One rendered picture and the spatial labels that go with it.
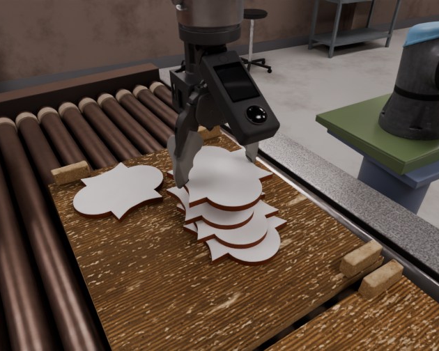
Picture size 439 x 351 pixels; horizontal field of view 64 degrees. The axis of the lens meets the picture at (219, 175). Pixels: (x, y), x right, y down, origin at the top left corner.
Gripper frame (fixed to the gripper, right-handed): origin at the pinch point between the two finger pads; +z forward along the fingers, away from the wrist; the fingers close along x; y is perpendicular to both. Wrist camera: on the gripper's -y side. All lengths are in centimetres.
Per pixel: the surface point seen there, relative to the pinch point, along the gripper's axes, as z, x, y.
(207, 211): 3.8, 3.2, -2.2
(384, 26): 95, -432, 310
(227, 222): 3.8, 1.8, -5.5
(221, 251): 5.8, 4.1, -8.1
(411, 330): 6.9, -9.2, -27.3
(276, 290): 6.9, 0.8, -16.0
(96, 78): 5, 5, 62
